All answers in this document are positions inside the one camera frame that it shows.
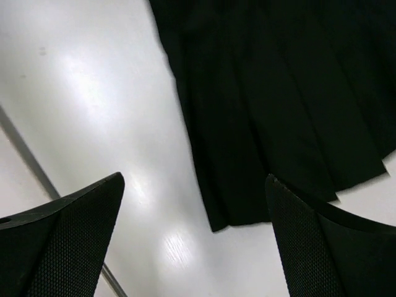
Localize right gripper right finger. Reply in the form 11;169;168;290
265;175;395;297

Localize black pleated skirt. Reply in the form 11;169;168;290
150;0;395;232

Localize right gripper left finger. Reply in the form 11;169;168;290
1;173;125;297

